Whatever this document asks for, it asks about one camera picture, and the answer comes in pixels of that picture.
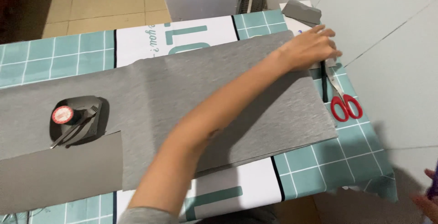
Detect dark grey tape dispenser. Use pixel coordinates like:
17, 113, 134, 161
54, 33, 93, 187
50, 96, 103, 149

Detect teal checked tablecloth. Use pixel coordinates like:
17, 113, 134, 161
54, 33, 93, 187
0, 9, 399, 224

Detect person's left hand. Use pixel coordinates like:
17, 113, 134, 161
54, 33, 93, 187
276, 25, 343, 73

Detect person's right hand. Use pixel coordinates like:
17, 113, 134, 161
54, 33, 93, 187
412, 168, 438, 224

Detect grey felt fabric sheet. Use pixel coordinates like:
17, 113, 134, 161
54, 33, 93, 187
0, 31, 339, 192

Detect red label tape roll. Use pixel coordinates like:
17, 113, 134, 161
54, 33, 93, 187
51, 106, 75, 125

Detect small folded grey fabric piece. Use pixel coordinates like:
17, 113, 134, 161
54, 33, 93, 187
281, 0, 322, 27

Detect black pen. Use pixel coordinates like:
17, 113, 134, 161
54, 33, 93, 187
320, 61, 329, 103

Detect purple object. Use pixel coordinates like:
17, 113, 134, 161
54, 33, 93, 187
426, 160, 438, 201

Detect grey sleeve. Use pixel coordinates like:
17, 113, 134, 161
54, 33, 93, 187
116, 206, 181, 224

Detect grey cardboard sheet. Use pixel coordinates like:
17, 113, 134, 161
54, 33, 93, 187
0, 131, 124, 215

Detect red handled scissors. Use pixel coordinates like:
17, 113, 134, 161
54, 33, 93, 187
323, 63, 363, 122

